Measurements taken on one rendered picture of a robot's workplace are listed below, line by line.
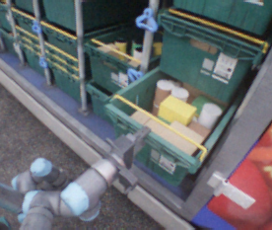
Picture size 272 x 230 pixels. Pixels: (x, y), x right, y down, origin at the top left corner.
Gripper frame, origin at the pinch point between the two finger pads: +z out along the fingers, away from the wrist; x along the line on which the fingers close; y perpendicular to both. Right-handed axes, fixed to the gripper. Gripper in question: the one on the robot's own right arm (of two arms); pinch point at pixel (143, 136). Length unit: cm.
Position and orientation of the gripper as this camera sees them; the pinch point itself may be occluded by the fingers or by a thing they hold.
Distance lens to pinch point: 67.7
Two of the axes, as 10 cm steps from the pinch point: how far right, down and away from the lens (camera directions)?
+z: 6.3, -5.0, 5.9
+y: -7.7, -4.9, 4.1
